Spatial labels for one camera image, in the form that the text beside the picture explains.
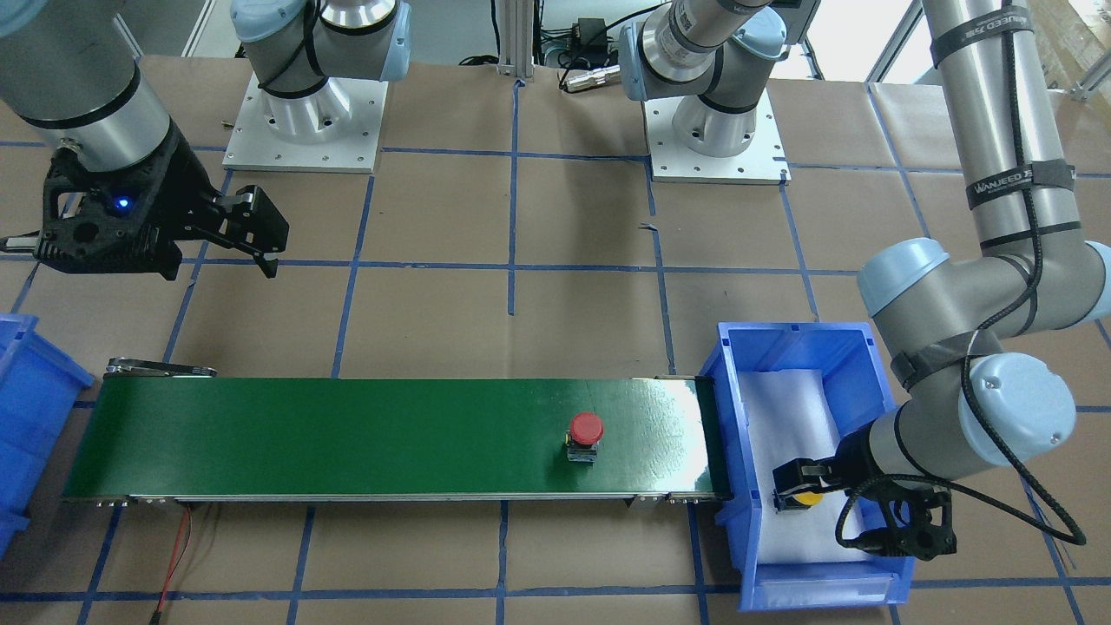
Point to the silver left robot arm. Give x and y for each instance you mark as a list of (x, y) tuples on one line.
[(975, 413)]

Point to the red push button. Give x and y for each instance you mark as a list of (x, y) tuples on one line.
[(583, 436)]

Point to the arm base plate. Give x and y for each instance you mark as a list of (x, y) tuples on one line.
[(335, 130), (691, 143)]

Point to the aluminium frame post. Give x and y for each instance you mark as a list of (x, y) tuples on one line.
[(516, 33)]

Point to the green conveyor belt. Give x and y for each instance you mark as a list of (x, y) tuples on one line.
[(324, 440)]

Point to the blue bin far side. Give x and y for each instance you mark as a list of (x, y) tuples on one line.
[(39, 385)]

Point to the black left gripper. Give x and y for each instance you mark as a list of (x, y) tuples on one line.
[(854, 453)]

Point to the yellow push button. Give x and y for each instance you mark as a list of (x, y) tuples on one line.
[(796, 500)]

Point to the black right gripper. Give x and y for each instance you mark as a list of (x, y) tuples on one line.
[(180, 178)]

